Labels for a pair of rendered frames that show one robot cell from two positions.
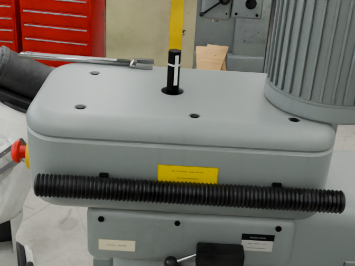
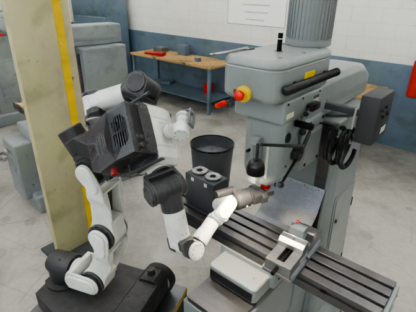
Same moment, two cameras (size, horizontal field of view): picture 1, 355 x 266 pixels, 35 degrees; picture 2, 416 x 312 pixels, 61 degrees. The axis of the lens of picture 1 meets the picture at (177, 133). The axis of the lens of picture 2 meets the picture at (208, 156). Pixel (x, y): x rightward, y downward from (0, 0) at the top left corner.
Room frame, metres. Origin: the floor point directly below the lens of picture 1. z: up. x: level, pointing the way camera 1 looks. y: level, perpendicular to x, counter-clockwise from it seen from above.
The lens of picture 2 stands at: (0.10, 1.29, 2.11)
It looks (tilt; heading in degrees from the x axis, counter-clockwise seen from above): 26 degrees down; 311
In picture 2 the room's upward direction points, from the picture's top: 1 degrees clockwise
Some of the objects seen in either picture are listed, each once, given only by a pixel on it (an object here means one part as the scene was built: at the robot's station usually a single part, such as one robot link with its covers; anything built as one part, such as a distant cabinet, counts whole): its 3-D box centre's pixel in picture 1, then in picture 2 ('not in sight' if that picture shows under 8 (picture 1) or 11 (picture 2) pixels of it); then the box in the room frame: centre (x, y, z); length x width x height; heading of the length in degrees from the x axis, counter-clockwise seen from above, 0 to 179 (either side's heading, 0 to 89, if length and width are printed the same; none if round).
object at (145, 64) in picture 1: (86, 59); (231, 51); (0.95, 0.17, 1.89); 0.24 x 0.04 x 0.01; 89
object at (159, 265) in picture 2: not in sight; (159, 277); (1.38, 0.25, 0.50); 0.20 x 0.05 x 0.20; 21
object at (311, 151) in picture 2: not in sight; (290, 134); (0.84, -0.18, 1.47); 0.24 x 0.19 x 0.26; 1
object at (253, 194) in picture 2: not in sight; (249, 196); (0.87, 0.10, 1.23); 0.13 x 0.12 x 0.10; 162
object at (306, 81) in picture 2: (189, 192); (313, 80); (0.69, -0.02, 1.79); 0.45 x 0.04 x 0.04; 91
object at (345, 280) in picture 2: not in sight; (263, 242); (0.82, 0.01, 0.94); 1.24 x 0.23 x 0.08; 1
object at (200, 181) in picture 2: not in sight; (206, 188); (1.24, -0.01, 1.08); 0.22 x 0.12 x 0.20; 178
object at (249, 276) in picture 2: not in sight; (258, 255); (0.84, 0.01, 0.84); 0.50 x 0.35 x 0.12; 91
